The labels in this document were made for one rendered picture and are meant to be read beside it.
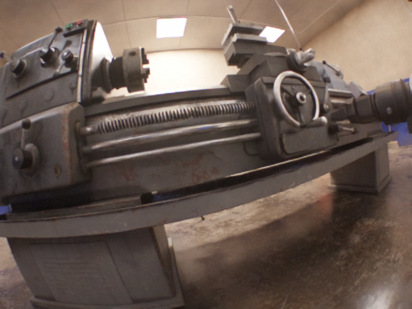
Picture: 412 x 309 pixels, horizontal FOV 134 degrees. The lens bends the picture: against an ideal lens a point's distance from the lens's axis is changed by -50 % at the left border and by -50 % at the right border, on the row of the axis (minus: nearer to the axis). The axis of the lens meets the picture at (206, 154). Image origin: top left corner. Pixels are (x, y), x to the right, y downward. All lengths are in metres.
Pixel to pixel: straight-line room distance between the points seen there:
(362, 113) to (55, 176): 0.79
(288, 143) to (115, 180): 0.62
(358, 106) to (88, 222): 0.73
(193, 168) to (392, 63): 4.57
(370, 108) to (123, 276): 0.87
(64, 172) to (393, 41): 5.06
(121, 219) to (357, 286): 0.83
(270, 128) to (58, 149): 0.67
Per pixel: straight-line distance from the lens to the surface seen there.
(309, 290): 0.77
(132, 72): 0.90
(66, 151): 0.56
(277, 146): 0.60
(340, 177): 1.89
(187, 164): 0.65
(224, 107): 0.62
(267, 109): 0.62
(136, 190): 0.66
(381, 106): 0.41
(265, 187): 0.57
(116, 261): 0.69
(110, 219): 0.52
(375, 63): 4.84
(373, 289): 0.79
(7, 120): 0.98
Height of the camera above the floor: 0.56
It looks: 1 degrees up
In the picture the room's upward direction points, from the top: 11 degrees counter-clockwise
